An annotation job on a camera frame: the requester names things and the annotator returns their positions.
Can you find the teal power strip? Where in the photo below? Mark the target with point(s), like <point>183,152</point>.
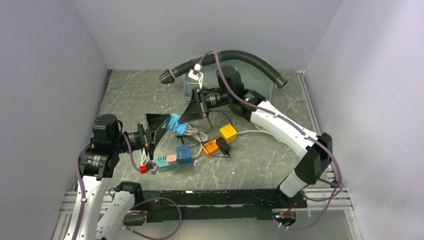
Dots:
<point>163,165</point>

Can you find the yellow cube socket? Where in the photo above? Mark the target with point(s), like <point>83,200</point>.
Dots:
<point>228,133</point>

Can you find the aluminium rail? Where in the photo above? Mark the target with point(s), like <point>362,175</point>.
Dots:
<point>263,198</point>

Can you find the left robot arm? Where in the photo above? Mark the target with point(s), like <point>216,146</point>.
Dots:
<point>95,168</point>

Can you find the light blue adapter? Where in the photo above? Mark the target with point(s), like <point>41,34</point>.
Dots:
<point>172,124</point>

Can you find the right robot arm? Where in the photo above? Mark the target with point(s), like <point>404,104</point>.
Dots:
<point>313,149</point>

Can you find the black power adapter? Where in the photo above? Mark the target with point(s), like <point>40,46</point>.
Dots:
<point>223,146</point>

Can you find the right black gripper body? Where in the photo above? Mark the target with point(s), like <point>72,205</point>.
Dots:
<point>203,104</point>

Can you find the orange power strip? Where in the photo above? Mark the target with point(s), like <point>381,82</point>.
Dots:
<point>210,147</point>

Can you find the translucent green storage box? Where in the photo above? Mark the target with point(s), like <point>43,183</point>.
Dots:
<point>251,77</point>

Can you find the pink small block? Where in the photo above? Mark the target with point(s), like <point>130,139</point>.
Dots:
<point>172,159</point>

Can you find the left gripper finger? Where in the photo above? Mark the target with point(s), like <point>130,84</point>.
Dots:
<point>156,121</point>
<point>157,135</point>

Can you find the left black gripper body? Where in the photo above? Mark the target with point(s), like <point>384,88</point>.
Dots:
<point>145,137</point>

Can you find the blue cube socket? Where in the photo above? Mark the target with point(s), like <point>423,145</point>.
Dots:
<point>184,155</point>

